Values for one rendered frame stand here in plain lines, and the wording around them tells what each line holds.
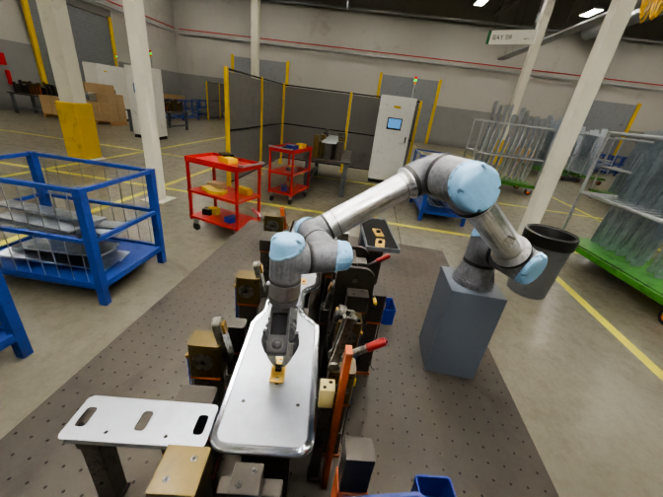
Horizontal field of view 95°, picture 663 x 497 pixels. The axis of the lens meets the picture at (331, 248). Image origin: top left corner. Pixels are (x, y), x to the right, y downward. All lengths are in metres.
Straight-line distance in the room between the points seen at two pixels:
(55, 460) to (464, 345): 1.34
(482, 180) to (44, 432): 1.39
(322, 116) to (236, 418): 8.26
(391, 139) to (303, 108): 2.52
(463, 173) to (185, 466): 0.81
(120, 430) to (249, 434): 0.26
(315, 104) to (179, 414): 8.31
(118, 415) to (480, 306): 1.12
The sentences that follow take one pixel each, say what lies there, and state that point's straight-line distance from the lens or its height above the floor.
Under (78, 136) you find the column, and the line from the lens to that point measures 8.22.
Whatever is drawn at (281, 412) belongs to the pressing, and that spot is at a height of 1.00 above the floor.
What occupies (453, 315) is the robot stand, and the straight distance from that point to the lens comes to 1.26.
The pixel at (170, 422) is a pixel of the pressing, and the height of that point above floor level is 1.00.
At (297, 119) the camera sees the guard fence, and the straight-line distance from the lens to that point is 8.84.
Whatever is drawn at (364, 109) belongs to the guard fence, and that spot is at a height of 1.63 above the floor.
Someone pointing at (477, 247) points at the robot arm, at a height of 1.26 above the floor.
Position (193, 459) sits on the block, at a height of 1.06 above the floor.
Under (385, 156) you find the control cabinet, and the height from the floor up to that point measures 0.68.
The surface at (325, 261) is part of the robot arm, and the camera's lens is 0.69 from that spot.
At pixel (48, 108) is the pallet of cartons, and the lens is 15.97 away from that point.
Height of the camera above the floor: 1.66
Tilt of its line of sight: 25 degrees down
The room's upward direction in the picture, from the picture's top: 7 degrees clockwise
